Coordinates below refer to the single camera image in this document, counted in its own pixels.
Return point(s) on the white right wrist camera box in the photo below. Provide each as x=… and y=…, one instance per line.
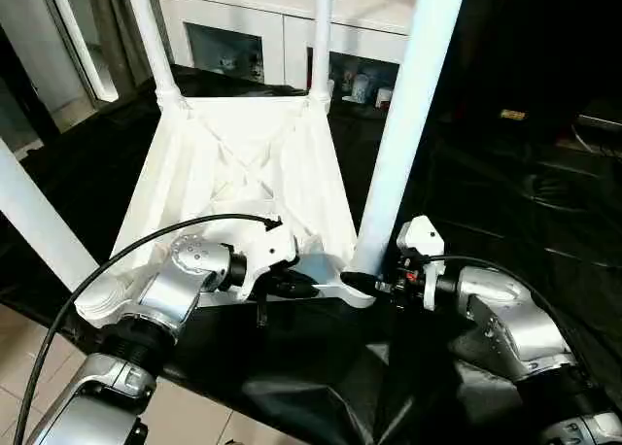
x=423, y=236

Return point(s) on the white plastic table leg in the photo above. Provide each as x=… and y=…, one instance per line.
x=322, y=37
x=39, y=212
x=408, y=100
x=155, y=42

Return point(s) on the white plastic table top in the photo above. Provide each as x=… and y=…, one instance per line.
x=243, y=139

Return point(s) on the black plastic mat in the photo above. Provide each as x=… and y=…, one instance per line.
x=510, y=197

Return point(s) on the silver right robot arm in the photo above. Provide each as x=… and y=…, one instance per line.
x=510, y=309

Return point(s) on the white mug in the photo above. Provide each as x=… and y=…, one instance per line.
x=384, y=97

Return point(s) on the black speaker box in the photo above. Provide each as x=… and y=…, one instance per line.
x=510, y=42

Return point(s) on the white glass-door cabinet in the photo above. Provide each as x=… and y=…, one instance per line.
x=233, y=3

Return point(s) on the grey curtain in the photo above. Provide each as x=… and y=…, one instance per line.
x=121, y=27

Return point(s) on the white door frame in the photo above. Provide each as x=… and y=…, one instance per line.
x=82, y=42

